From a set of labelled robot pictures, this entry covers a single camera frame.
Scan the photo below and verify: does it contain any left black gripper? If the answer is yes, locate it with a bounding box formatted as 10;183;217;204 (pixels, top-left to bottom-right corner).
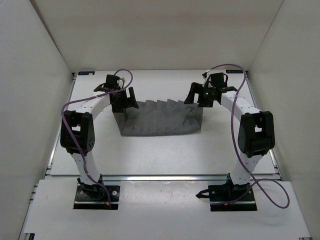
111;86;139;113

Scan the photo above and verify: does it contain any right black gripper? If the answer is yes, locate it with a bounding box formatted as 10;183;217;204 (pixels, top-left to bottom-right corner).
184;83;216;108

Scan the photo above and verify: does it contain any grey pleated skirt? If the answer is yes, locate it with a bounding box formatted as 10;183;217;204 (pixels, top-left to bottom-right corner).
113;99;203;137

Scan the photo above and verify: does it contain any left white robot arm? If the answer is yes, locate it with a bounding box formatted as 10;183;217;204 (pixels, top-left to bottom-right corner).
60;73;139;207

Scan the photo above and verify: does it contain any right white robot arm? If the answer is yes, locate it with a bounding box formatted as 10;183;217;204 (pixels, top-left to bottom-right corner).
184;72;275;200

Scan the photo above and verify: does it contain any right blue label sticker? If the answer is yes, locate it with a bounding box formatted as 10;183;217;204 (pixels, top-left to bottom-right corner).
225;69;243;74

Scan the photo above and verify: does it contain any blue label sticker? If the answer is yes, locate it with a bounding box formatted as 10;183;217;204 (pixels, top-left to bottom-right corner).
225;69;243;74
77;71;95;76

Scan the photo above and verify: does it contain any left blue label sticker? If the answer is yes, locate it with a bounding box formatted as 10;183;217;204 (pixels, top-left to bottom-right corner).
77;71;95;76

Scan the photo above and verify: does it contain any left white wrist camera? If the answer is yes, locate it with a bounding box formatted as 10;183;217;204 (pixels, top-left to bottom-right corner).
117;77;126;89

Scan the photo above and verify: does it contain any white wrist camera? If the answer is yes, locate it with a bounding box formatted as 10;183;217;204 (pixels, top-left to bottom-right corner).
201;71;210;85
117;77;126;89

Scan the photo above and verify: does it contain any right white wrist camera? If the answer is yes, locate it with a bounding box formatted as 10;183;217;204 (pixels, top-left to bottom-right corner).
201;71;210;85

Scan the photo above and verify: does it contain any aluminium table rail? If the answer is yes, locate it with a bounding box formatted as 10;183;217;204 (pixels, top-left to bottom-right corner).
102;174;227;182

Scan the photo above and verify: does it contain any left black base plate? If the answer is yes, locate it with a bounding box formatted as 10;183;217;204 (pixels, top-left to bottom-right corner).
73;184;121;211

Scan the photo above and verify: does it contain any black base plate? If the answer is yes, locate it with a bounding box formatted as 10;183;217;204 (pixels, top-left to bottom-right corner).
195;179;258;212
73;184;121;211

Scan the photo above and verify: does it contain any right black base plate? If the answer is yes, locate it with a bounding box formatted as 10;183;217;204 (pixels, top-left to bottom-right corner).
195;179;258;212

